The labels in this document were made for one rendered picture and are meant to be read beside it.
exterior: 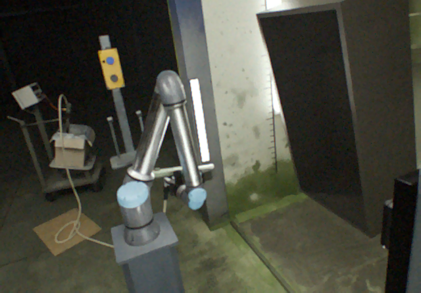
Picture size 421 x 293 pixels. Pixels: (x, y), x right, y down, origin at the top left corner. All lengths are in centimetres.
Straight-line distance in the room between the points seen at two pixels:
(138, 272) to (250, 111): 142
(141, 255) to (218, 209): 115
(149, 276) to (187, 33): 149
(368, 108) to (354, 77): 18
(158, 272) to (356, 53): 135
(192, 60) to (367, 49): 117
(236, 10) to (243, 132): 89
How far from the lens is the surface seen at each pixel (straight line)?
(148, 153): 165
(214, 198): 257
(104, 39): 229
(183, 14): 219
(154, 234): 167
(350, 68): 141
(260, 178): 269
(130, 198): 155
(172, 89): 144
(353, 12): 139
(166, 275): 174
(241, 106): 240
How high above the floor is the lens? 162
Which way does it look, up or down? 20 degrees down
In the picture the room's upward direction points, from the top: 8 degrees counter-clockwise
